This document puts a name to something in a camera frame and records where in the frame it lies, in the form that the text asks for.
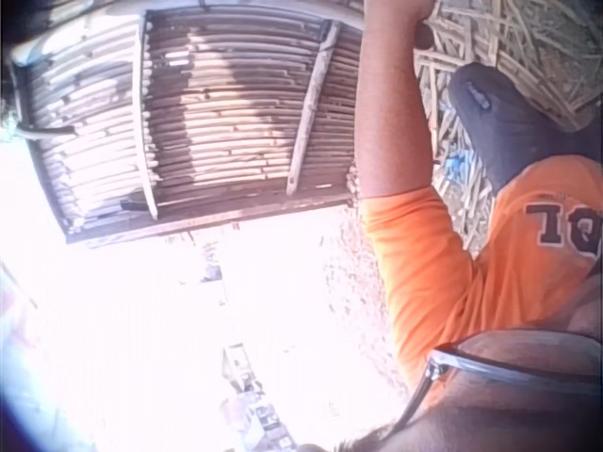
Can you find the person's left hand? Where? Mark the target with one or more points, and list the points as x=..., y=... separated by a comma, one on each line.
x=396, y=7

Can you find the heap of cane sticks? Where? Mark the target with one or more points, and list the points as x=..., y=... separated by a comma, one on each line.
x=532, y=37

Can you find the person's legs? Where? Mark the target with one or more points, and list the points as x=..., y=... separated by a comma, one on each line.
x=504, y=127

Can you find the small blue scrap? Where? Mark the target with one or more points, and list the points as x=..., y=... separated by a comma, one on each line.
x=453, y=163

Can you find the bamboo slat panel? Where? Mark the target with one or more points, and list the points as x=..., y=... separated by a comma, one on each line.
x=226, y=108

